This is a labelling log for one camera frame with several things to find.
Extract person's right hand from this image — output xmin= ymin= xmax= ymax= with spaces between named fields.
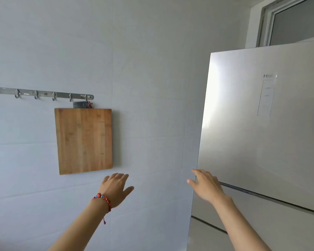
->
xmin=187 ymin=169 xmax=230 ymax=206

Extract person's left hand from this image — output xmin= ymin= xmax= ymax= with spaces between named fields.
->
xmin=98 ymin=173 xmax=134 ymax=208

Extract person's right forearm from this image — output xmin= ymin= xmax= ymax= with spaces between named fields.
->
xmin=212 ymin=195 xmax=272 ymax=251

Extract person's left forearm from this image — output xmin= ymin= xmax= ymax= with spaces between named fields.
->
xmin=48 ymin=197 xmax=111 ymax=251

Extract wooden cutting board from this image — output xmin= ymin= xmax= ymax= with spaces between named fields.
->
xmin=54 ymin=108 xmax=113 ymax=175

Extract silver refrigerator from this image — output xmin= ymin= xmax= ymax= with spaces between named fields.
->
xmin=186 ymin=40 xmax=314 ymax=251

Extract white framed window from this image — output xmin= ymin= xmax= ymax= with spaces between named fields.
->
xmin=256 ymin=0 xmax=314 ymax=48

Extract red bead bracelet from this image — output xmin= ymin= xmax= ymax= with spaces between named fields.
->
xmin=92 ymin=193 xmax=112 ymax=225

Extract metal wall hook rail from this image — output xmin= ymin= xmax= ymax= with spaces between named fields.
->
xmin=0 ymin=86 xmax=95 ymax=102

